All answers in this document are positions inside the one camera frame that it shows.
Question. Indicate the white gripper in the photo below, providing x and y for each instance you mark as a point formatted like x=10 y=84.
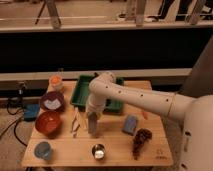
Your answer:
x=95 y=106

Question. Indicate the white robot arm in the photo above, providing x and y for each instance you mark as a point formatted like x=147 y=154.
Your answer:
x=195 y=114

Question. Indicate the green plastic tray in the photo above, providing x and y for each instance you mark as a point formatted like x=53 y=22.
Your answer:
x=81 y=93

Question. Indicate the small metal cup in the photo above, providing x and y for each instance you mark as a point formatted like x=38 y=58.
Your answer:
x=98 y=151

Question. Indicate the blue sponge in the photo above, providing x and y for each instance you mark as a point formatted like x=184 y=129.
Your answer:
x=130 y=124

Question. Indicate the red bowl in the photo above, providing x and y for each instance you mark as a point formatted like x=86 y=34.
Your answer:
x=48 y=122

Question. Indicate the wooden table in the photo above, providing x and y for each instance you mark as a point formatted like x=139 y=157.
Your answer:
x=77 y=152

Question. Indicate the orange cup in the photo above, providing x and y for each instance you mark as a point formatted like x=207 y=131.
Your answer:
x=56 y=82

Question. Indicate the dark brown grape bunch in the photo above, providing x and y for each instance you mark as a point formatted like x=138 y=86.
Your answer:
x=140 y=138

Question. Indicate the blue plastic cup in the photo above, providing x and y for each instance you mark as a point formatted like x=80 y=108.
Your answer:
x=43 y=150

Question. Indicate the blue power box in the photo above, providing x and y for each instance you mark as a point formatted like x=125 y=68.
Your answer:
x=31 y=112

